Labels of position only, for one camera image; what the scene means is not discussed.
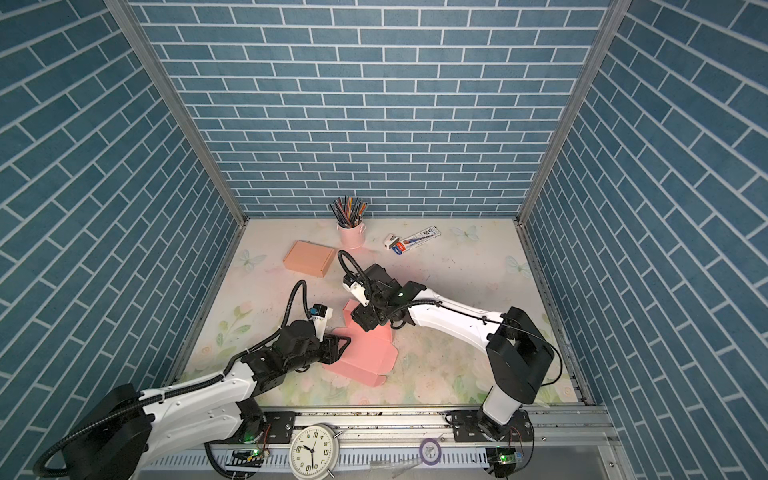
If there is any right circuit board green led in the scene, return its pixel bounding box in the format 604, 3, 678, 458
485, 447, 518, 479

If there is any pink pencil cup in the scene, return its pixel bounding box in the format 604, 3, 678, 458
337, 222, 366, 250

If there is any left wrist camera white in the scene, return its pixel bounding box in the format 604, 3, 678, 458
309, 303, 333, 342

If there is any purple tape roll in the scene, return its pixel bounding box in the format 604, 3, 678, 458
419, 438, 442, 466

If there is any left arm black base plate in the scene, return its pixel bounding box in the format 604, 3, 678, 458
238, 411, 296, 445

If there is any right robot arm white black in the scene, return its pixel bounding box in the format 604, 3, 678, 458
343, 264, 557, 426

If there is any coloured pencils bunch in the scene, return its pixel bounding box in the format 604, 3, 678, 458
329, 196, 368, 229

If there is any aluminium front rail frame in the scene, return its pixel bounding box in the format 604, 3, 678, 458
138, 405, 635, 479

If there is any circuit board green led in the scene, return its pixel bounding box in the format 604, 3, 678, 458
485, 447, 518, 479
226, 449, 265, 469

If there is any pink paper box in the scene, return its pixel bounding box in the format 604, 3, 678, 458
324, 300, 398, 387

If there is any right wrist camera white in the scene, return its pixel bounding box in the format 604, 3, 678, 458
343, 274, 370, 306

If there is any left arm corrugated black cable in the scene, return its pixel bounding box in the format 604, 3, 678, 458
32, 279, 312, 478

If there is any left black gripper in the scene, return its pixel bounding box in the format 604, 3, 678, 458
285, 332, 355, 376

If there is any toothpaste tube packet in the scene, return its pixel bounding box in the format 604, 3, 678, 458
389, 226, 442, 255

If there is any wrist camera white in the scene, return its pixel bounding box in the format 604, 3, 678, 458
309, 303, 333, 342
343, 274, 370, 306

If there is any left circuit board green led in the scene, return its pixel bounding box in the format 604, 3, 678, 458
226, 449, 265, 469

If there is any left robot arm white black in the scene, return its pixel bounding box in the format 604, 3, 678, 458
33, 320, 352, 479

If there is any orange paper box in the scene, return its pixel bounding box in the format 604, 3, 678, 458
283, 240, 337, 278

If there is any white alarm clock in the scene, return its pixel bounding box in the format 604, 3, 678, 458
288, 423, 341, 480

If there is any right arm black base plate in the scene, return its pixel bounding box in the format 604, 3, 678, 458
444, 409, 535, 443

